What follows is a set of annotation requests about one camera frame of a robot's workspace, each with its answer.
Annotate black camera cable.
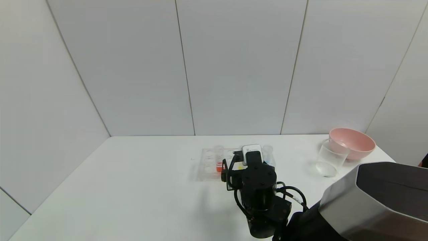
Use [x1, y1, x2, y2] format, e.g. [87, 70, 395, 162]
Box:
[227, 151, 242, 192]

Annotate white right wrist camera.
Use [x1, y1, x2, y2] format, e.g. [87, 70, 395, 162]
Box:
[241, 144, 263, 166]

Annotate test tube with blue pigment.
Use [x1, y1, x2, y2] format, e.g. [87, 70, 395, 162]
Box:
[262, 145, 275, 166]

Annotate clear plastic test tube rack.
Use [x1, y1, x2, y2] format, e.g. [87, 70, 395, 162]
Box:
[197, 147, 277, 182]

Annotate clear glass beaker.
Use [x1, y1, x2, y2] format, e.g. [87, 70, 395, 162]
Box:
[315, 140, 348, 178]

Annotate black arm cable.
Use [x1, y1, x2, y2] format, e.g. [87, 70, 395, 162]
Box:
[277, 182, 307, 212]

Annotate test tube with red pigment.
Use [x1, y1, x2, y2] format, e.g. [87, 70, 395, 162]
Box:
[214, 146, 225, 174]

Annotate pink bowl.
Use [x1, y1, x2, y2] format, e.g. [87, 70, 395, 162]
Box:
[328, 128, 376, 160]

